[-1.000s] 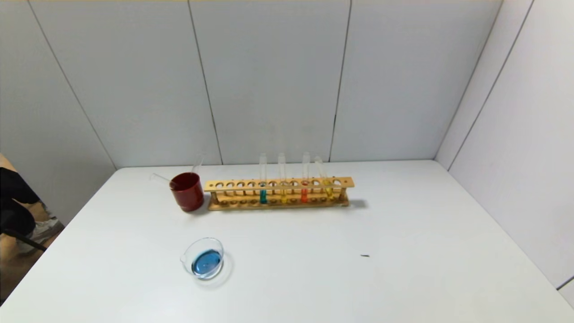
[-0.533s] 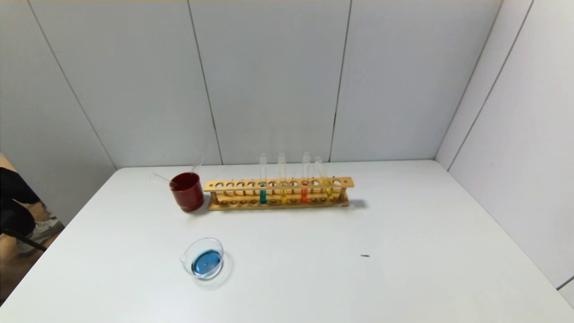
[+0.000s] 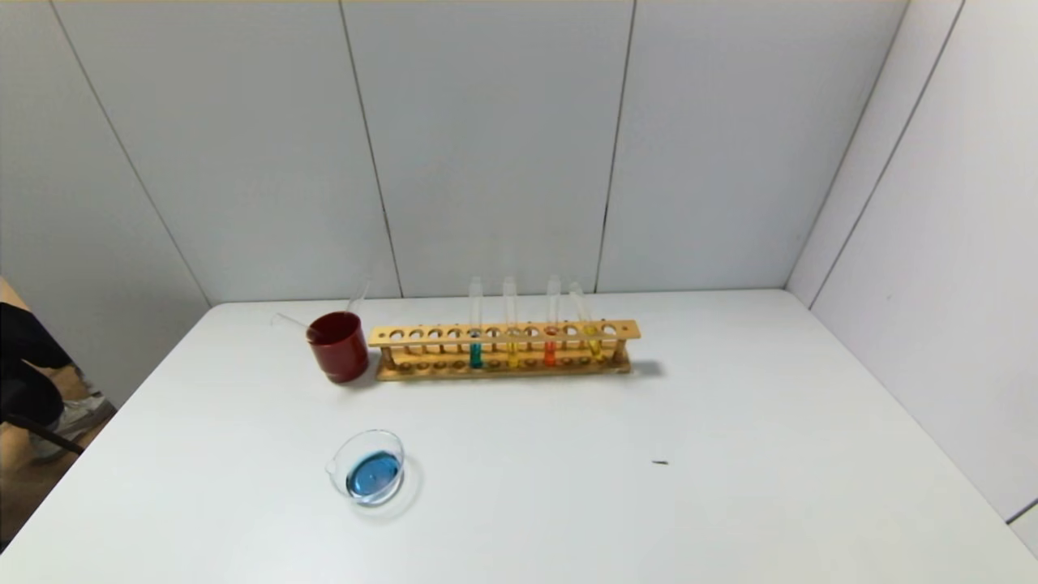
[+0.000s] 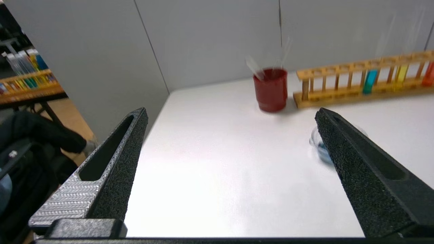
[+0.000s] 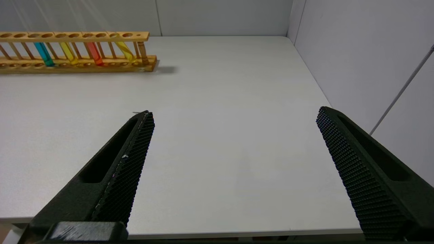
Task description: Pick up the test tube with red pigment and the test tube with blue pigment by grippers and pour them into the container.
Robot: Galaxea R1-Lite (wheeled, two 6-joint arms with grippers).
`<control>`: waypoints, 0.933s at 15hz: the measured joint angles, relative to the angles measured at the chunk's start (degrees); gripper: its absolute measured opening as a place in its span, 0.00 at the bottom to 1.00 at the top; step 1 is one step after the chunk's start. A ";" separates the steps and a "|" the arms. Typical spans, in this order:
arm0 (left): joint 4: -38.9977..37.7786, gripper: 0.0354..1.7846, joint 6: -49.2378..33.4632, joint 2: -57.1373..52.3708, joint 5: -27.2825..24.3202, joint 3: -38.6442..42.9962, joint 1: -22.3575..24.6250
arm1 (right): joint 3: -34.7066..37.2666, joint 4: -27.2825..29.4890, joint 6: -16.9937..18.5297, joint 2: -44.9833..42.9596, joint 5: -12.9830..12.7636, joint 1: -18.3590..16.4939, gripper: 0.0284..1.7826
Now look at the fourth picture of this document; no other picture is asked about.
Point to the dark background table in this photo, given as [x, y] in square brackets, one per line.
[47, 108]

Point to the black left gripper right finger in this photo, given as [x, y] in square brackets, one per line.
[369, 179]

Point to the wooden test tube rack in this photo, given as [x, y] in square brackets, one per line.
[339, 96]

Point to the person in black clothing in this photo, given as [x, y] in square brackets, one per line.
[37, 130]

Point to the dark red plastic cup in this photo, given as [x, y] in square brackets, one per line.
[271, 91]

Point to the yellow liquid glass test tube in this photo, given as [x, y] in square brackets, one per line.
[401, 73]

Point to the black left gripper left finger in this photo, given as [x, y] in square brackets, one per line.
[112, 183]

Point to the grey sneaker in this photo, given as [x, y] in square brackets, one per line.
[90, 146]

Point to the red liquid glass test tube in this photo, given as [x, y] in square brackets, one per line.
[429, 74]
[254, 68]

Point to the black bag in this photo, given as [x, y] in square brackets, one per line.
[23, 183]

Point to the background wooden tube rack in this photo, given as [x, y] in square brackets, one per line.
[30, 89]

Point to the clear glass beaker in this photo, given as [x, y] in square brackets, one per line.
[320, 149]

